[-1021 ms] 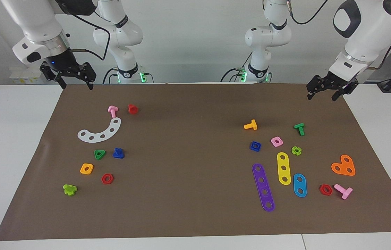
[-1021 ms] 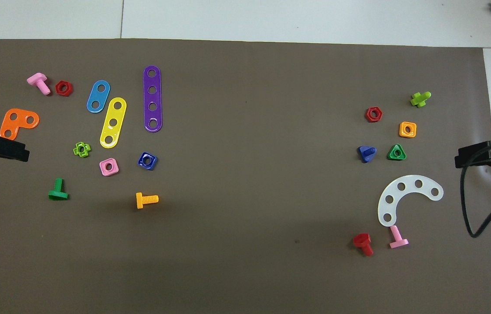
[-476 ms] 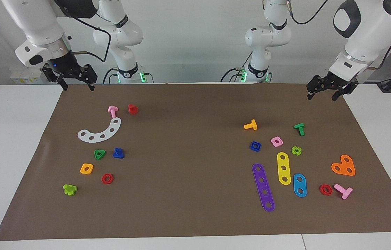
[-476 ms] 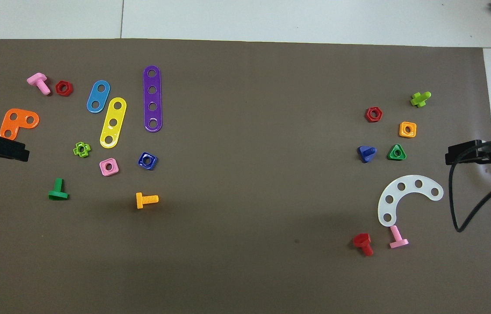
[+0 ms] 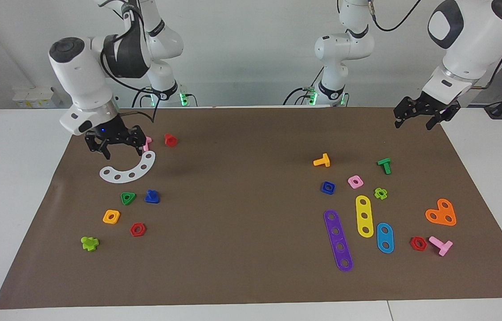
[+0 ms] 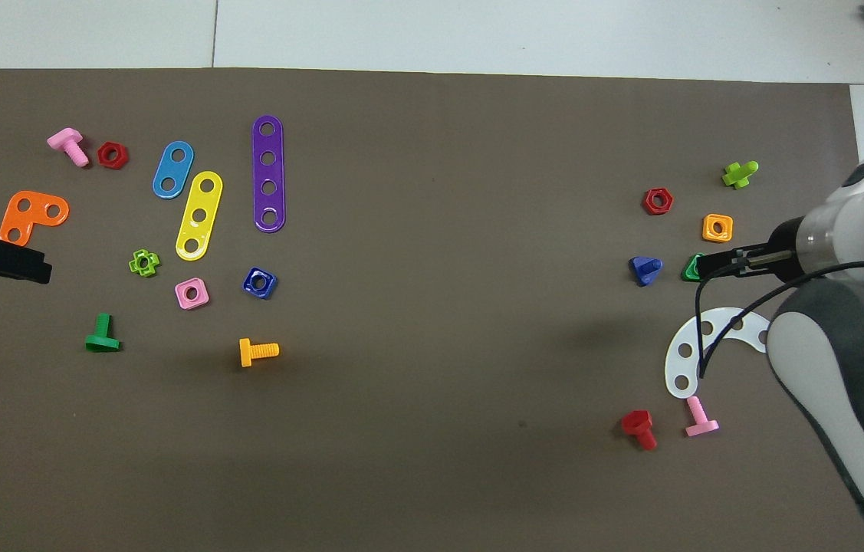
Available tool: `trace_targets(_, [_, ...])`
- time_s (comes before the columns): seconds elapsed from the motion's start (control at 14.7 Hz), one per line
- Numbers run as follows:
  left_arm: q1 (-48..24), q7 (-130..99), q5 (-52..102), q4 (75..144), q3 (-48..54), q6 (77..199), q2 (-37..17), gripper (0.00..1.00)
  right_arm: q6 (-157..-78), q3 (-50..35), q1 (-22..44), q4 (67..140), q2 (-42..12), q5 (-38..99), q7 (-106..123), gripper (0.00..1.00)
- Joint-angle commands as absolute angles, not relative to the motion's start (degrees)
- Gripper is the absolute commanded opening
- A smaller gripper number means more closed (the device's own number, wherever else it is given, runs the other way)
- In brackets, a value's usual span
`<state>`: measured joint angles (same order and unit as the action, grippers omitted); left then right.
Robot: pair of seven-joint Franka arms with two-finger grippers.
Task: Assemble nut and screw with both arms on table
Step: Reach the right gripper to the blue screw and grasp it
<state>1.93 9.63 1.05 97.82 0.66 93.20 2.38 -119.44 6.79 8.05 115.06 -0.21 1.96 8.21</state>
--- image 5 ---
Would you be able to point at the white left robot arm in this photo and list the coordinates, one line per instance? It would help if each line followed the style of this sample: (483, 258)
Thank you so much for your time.
(469, 49)

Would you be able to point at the red hexagon toy nut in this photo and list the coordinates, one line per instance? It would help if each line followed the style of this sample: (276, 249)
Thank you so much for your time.
(132, 232)
(413, 244)

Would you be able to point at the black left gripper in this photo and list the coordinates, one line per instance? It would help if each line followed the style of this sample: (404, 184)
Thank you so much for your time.
(429, 107)

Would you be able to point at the blue two-hole strip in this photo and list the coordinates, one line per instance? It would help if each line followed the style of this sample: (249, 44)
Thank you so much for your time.
(385, 238)

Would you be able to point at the lime flower toy nut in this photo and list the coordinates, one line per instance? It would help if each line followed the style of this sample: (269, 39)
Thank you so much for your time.
(377, 195)

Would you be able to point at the purple four-hole strip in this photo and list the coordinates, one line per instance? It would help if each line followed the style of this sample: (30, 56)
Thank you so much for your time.
(338, 239)

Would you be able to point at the white curved perforated strip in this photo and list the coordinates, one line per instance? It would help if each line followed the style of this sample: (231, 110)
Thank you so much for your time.
(137, 171)

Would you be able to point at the brown table mat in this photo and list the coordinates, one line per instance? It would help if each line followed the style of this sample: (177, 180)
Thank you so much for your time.
(242, 232)

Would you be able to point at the green triangle toy nut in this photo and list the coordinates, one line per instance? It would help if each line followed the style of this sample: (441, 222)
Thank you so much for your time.
(123, 196)

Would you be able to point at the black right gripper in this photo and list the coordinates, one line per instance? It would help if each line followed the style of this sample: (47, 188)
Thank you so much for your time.
(115, 133)

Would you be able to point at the yellow three-hole strip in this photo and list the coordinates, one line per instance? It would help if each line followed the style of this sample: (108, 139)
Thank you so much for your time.
(364, 210)

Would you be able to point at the white box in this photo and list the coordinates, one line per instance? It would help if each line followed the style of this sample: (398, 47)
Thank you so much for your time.
(37, 97)

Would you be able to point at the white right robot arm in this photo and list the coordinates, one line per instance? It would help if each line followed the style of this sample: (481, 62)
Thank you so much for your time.
(79, 76)

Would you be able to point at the pink square toy nut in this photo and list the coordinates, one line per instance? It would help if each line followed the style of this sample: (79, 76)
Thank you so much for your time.
(351, 183)

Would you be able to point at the blue square toy nut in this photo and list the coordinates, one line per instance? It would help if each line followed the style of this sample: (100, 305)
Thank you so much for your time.
(323, 189)

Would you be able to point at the red toy screw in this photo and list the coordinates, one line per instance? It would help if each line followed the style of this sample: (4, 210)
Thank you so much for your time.
(170, 141)

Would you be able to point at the blue triangle-head toy screw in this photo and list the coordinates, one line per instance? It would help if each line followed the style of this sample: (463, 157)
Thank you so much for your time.
(152, 198)

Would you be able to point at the orange heart-shaped plate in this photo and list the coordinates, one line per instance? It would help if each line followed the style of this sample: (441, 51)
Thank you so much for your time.
(441, 214)

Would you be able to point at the pink T-head toy screw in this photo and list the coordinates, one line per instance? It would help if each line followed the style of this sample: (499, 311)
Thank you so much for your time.
(443, 247)

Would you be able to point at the lime cross-head toy screw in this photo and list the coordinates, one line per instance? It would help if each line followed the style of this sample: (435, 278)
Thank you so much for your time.
(89, 244)

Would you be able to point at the orange square toy nut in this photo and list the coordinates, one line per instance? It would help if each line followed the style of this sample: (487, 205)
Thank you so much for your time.
(105, 218)

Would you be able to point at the orange toy screw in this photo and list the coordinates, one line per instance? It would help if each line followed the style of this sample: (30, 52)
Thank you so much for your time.
(324, 161)

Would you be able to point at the green toy screw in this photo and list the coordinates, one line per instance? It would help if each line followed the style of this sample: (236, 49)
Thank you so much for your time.
(385, 165)

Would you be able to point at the pink round-head toy screw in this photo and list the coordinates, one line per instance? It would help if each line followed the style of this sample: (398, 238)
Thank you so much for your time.
(148, 143)

